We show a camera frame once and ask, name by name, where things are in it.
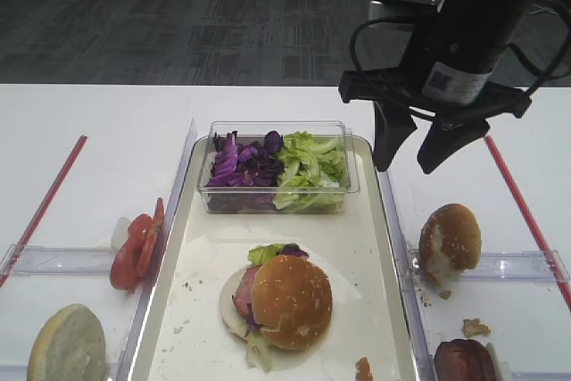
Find clear plastic divider right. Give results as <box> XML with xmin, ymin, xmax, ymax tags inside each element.
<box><xmin>405</xmin><ymin>250</ymin><xmax>571</xmax><ymax>284</ymax></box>

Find meat patty lower right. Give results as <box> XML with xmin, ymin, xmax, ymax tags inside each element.
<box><xmin>434</xmin><ymin>339</ymin><xmax>498</xmax><ymax>381</ymax></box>

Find bottom bun on tray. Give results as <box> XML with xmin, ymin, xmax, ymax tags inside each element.
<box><xmin>219</xmin><ymin>267</ymin><xmax>254</xmax><ymax>344</ymax></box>

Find clear plastic divider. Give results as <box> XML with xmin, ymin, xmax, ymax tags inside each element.
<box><xmin>405</xmin><ymin>250</ymin><xmax>571</xmax><ymax>284</ymax></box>
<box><xmin>1</xmin><ymin>244</ymin><xmax>114</xmax><ymax>276</ymax></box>

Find purple cabbage pieces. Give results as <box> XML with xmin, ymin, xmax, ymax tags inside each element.
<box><xmin>207</xmin><ymin>130</ymin><xmax>285</xmax><ymax>187</ymax></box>

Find clear plastic divider upper left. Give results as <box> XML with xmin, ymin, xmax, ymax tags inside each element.
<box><xmin>1</xmin><ymin>244</ymin><xmax>114</xmax><ymax>276</ymax></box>

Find red rod right side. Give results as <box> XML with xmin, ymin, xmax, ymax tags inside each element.
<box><xmin>484</xmin><ymin>136</ymin><xmax>570</xmax><ymax>308</ymax></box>

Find bun half left side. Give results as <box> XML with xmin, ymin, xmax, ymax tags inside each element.
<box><xmin>27</xmin><ymin>303</ymin><xmax>107</xmax><ymax>381</ymax></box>

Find green lettuce pieces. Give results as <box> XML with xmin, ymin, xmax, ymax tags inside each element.
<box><xmin>273</xmin><ymin>131</ymin><xmax>348</xmax><ymax>212</ymax></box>

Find clear plastic salad container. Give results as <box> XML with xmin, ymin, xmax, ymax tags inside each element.
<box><xmin>196</xmin><ymin>120</ymin><xmax>360</xmax><ymax>214</ymax></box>

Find bread crumb piece right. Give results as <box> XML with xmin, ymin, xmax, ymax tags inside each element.
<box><xmin>461</xmin><ymin>318</ymin><xmax>491</xmax><ymax>338</ymax></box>

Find purple cabbage leaf on patty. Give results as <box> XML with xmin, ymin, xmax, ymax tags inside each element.
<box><xmin>279</xmin><ymin>244</ymin><xmax>309</xmax><ymax>260</ymax></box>

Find clear plastic rail left of tray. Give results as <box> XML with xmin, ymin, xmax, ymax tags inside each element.
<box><xmin>106</xmin><ymin>118</ymin><xmax>197</xmax><ymax>380</ymax></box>

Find pink meat patty on bun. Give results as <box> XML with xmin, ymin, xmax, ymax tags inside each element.
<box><xmin>233</xmin><ymin>266</ymin><xmax>260</xmax><ymax>319</ymax></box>

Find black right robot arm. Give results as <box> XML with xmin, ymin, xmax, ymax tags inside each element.
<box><xmin>338</xmin><ymin>0</ymin><xmax>534</xmax><ymax>173</ymax></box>

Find red rod left side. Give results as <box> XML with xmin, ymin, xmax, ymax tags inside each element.
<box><xmin>0</xmin><ymin>135</ymin><xmax>88</xmax><ymax>286</ymax></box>

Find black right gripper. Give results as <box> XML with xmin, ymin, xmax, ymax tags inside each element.
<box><xmin>338</xmin><ymin>69</ymin><xmax>532</xmax><ymax>174</ymax></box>

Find red rod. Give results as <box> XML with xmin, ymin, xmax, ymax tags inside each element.
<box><xmin>0</xmin><ymin>135</ymin><xmax>88</xmax><ymax>286</ymax></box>
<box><xmin>484</xmin><ymin>136</ymin><xmax>570</xmax><ymax>308</ymax></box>

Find white metal tray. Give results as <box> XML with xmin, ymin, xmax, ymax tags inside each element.
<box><xmin>128</xmin><ymin>138</ymin><xmax>417</xmax><ymax>380</ymax></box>

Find food scrap on tray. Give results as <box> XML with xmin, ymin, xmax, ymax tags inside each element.
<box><xmin>355</xmin><ymin>357</ymin><xmax>374</xmax><ymax>381</ymax></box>

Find sesame top bun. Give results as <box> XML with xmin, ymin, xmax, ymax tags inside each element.
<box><xmin>251</xmin><ymin>255</ymin><xmax>333</xmax><ymax>351</ymax></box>

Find red tomato slices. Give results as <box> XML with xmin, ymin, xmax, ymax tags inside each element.
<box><xmin>109</xmin><ymin>197</ymin><xmax>165</xmax><ymax>292</ymax></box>

